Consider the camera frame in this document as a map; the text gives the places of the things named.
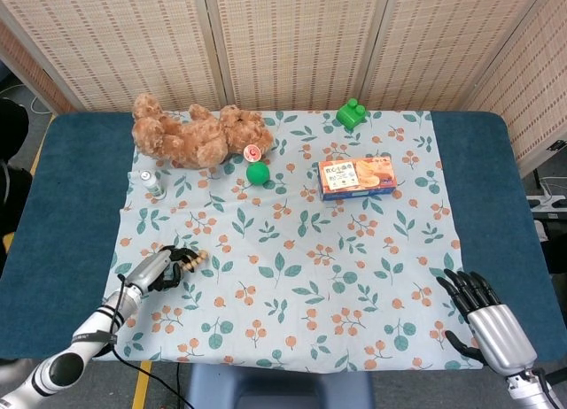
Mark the person in black clothes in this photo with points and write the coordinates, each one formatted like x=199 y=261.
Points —
x=13 y=130

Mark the green toy building block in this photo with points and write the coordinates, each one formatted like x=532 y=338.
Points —
x=352 y=114

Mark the small cup red white lid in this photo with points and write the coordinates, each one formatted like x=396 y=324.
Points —
x=253 y=153

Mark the green ball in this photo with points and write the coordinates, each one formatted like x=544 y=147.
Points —
x=258 y=173

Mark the floral leaf fruit tablecloth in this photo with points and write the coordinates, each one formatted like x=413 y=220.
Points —
x=288 y=249

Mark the black screen hinge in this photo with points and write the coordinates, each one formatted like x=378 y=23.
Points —
x=556 y=146

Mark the blue orange biscuit box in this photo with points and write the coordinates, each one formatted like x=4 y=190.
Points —
x=354 y=179

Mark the small white bottle green label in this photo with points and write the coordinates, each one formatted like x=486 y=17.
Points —
x=155 y=188

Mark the dark blue table cover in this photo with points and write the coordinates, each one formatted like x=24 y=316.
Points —
x=71 y=183

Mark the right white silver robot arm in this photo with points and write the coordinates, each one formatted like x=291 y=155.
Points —
x=533 y=393

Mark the brown teddy bear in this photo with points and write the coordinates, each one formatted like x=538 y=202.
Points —
x=186 y=139

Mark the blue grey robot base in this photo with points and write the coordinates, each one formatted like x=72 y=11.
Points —
x=279 y=389

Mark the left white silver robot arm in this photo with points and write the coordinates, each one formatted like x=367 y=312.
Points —
x=88 y=334

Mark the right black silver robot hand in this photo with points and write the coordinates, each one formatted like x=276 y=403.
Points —
x=498 y=331

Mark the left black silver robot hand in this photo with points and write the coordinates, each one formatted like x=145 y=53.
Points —
x=150 y=272

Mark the woven beige folding screen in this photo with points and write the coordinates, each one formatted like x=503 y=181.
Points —
x=288 y=41

